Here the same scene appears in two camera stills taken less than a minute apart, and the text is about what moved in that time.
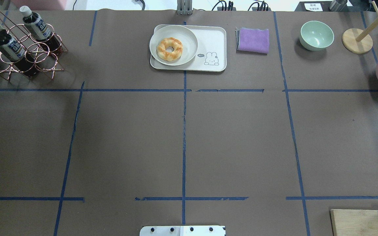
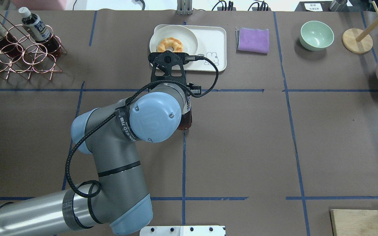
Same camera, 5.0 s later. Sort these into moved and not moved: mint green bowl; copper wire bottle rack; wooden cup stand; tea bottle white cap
Moved: tea bottle white cap
Not moved: copper wire bottle rack; mint green bowl; wooden cup stand
